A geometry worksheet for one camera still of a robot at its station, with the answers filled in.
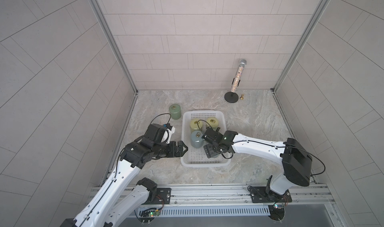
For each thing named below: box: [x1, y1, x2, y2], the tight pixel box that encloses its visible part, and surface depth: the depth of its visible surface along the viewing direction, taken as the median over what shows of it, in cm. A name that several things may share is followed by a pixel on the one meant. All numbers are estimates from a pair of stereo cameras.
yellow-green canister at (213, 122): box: [206, 117, 219, 132], surface depth 90 cm
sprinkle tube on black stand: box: [224, 59, 247, 104], surface depth 98 cm
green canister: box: [169, 103, 182, 120], surface depth 98 cm
